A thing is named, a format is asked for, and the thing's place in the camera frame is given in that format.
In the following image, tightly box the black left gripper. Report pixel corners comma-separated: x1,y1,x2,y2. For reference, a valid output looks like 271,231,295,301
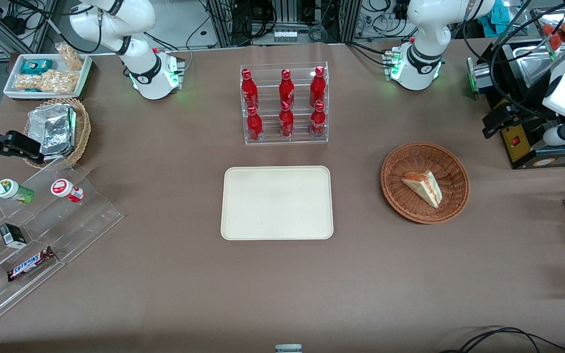
483,104,526,139

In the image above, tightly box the triangular sandwich wedge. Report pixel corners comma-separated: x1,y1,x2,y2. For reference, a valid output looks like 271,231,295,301
401,170,443,209

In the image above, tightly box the tan wicker basket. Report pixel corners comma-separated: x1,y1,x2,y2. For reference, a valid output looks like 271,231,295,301
24,97,91,170

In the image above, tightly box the white rectangular snack tray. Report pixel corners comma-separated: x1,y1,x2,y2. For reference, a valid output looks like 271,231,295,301
3,53,93,100

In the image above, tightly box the brown wicker basket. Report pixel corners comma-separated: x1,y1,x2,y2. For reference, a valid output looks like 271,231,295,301
381,142,470,225

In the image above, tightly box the cream plastic tray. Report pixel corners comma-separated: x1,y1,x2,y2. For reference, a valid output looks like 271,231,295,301
221,166,334,241

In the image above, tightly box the black food warmer machine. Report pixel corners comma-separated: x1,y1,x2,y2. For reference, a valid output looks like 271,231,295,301
466,7,565,170

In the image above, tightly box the green lidded cup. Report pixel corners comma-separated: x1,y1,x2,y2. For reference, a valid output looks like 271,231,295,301
0,179,35,204

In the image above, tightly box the red lidded cup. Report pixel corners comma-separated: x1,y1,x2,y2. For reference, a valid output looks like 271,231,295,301
51,179,85,203

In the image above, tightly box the large clear peanut bag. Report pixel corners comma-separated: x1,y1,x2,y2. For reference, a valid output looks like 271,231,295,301
14,70,79,94

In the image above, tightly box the teal snack packet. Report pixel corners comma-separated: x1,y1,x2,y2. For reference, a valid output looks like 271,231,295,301
20,59,53,75

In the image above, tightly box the small black box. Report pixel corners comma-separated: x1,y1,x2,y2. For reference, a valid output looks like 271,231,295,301
0,223,28,247

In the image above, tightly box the clear acrylic stepped stand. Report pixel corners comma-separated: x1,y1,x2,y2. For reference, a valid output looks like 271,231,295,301
0,157,125,331

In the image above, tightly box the small clear peanut bag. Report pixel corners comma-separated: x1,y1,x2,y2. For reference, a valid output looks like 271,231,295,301
56,43,84,71

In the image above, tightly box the Snickers chocolate bar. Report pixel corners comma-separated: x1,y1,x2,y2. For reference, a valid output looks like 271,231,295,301
7,246,56,282

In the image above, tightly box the red cola bottle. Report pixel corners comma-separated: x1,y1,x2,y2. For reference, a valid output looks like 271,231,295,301
279,69,295,108
247,106,263,142
310,101,326,138
309,66,327,107
241,69,259,109
279,101,294,138

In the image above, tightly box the clear acrylic bottle rack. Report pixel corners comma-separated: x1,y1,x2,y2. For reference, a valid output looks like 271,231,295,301
240,61,330,145

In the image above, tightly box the black floor cable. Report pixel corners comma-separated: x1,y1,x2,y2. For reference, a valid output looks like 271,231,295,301
439,327,565,353

